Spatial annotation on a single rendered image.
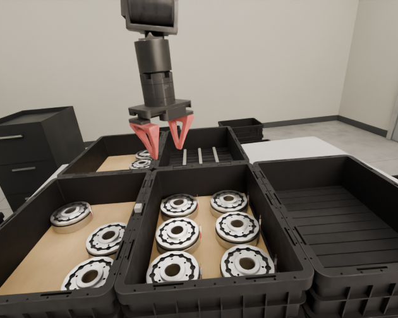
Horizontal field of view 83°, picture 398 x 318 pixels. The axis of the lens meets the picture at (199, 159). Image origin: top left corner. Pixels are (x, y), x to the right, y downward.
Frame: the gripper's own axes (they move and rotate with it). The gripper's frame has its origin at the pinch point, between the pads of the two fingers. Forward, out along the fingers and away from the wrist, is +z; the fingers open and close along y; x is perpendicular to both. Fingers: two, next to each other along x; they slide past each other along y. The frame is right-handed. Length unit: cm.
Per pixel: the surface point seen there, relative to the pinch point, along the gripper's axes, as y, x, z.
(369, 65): -410, -37, 12
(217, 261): -0.9, 10.9, 23.6
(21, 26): -62, -371, -74
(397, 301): -13.1, 39.2, 22.7
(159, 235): 4.0, -2.2, 20.6
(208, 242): -3.8, 5.8, 23.6
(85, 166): 1, -51, 18
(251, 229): -10.8, 13.2, 20.5
